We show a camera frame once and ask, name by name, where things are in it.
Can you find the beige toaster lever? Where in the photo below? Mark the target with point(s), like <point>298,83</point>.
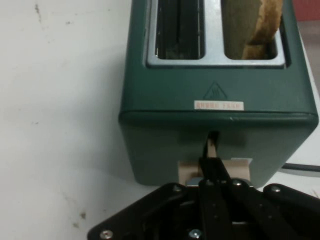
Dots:
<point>237,172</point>

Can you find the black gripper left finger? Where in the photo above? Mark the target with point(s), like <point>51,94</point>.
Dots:
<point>160,212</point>

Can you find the toasted bread slice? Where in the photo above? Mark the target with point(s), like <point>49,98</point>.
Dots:
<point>266,25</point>

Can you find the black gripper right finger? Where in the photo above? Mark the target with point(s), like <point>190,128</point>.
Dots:
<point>275,215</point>

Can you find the dark green two-slot toaster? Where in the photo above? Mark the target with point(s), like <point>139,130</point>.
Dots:
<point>175,87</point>

